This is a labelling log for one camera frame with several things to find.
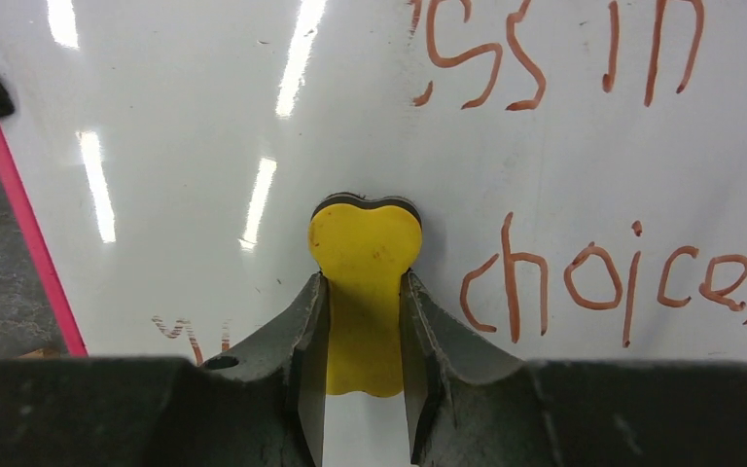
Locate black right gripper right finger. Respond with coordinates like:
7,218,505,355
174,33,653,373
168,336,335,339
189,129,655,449
399,272,747,466

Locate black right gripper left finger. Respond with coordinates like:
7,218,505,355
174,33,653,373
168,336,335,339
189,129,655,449
0,273,330,466

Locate yellow whiteboard eraser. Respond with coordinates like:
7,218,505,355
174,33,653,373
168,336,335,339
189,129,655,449
307,192,422,398

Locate pink framed whiteboard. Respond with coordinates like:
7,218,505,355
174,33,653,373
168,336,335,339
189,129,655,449
0,1,747,466

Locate long wooden block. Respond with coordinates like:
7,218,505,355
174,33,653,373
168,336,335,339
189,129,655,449
20,347,61,359

